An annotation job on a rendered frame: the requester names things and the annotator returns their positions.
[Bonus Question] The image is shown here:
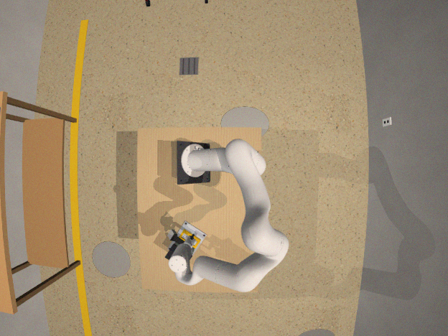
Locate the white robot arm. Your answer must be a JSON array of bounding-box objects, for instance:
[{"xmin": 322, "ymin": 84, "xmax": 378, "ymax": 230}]
[{"xmin": 168, "ymin": 139, "xmax": 289, "ymax": 292}]

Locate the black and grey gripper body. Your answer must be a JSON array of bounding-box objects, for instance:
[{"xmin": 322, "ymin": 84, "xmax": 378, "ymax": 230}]
[{"xmin": 184, "ymin": 235, "xmax": 196, "ymax": 248}]

